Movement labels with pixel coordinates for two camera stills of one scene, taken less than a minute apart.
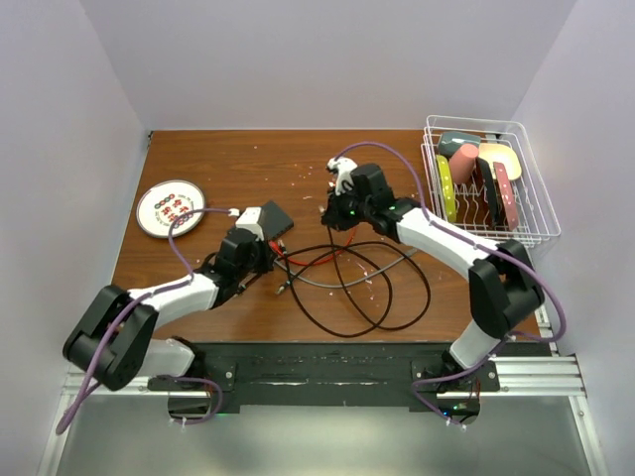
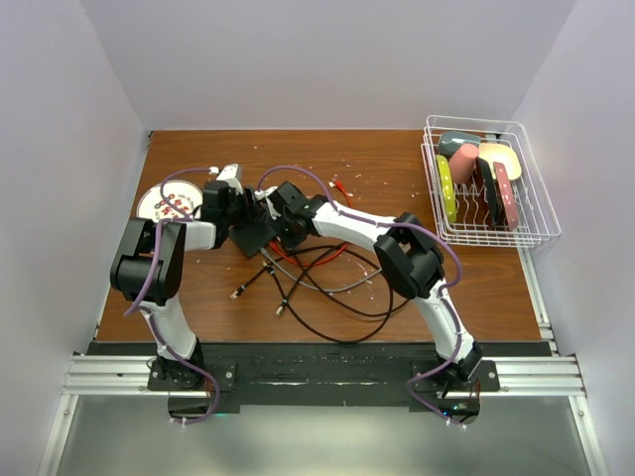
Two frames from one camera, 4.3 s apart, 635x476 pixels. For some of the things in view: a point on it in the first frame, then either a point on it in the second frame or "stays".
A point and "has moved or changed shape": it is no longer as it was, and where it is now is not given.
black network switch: [273, 220] has moved or changed shape
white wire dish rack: [483, 176] stays
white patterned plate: [165, 200] stays
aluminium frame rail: [520, 377] stays
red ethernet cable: [277, 251] stays
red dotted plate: [506, 194] stays
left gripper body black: [259, 260] → [239, 209]
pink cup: [461, 164] stays
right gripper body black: [348, 210] → [290, 237]
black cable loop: [343, 285] → [338, 341]
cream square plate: [500, 153] stays
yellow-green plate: [447, 187] stays
